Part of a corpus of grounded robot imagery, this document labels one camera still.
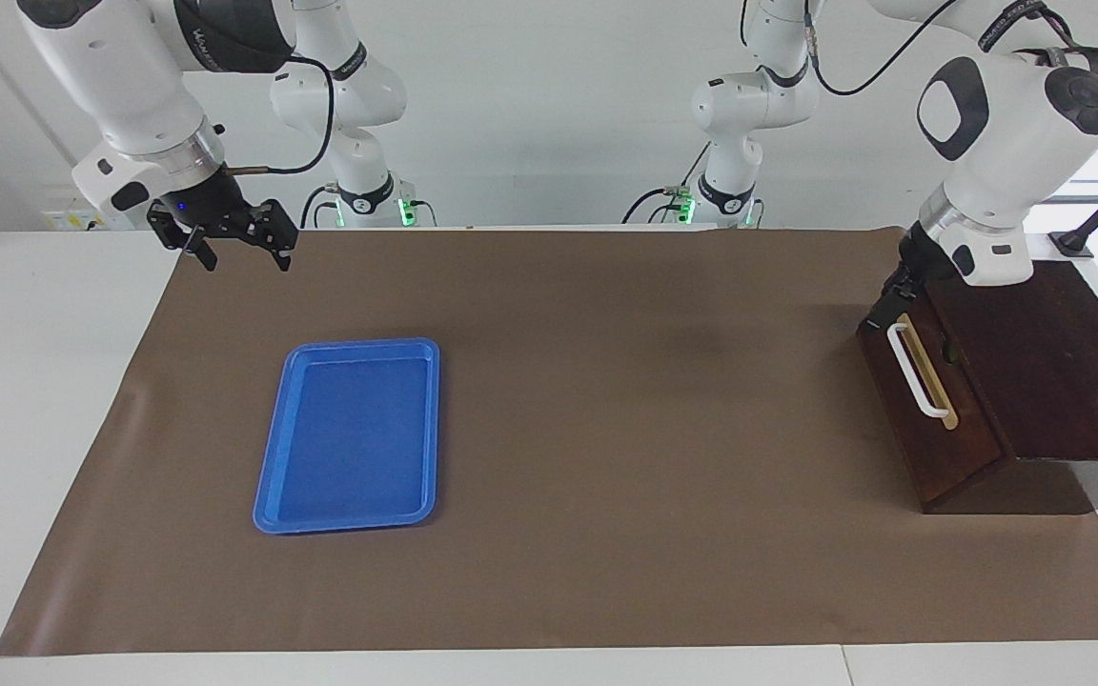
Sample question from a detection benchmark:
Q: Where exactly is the brown table mat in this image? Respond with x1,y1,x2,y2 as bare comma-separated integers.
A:
0,227,1098,658

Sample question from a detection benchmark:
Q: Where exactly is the black arm base cable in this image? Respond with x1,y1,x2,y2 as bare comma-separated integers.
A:
299,184,345,230
620,143,714,226

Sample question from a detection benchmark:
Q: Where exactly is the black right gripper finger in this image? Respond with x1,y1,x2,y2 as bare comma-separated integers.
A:
147,205,218,272
258,200,299,272

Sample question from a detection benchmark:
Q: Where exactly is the black left arm base cable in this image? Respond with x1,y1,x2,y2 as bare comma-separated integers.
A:
620,143,714,226

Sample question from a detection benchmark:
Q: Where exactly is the blue plastic tray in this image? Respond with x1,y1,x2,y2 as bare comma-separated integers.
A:
254,337,442,535

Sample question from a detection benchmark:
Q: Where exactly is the black right arm base cable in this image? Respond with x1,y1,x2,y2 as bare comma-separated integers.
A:
299,184,345,230

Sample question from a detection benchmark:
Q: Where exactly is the dark wooden drawer cabinet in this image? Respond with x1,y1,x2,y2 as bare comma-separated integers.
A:
856,259,1098,516

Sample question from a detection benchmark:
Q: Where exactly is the white wall socket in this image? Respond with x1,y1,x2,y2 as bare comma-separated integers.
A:
42,195,152,232

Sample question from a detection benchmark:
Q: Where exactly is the wooden drawer with white handle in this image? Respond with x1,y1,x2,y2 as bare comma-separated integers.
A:
856,281,1015,511

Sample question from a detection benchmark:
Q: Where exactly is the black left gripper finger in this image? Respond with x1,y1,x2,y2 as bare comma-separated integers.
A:
868,276,922,332

